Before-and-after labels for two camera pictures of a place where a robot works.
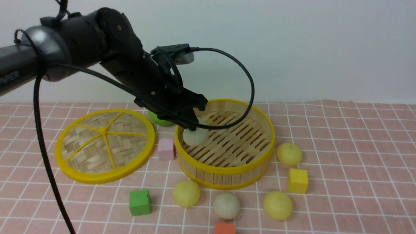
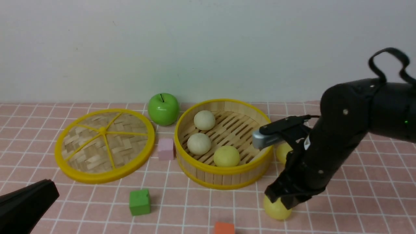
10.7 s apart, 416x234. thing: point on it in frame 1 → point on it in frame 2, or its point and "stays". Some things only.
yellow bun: [277, 204] stays
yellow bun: [289, 154] stays
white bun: [198, 136] → [199, 144]
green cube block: [139, 202] stays
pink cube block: [166, 149] stays
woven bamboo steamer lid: [104, 146] stays
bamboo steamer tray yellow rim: [233, 156] stays
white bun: [226, 205] → [204, 120]
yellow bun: [186, 193] → [226, 156]
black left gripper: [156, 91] → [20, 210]
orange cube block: [224, 228] stays
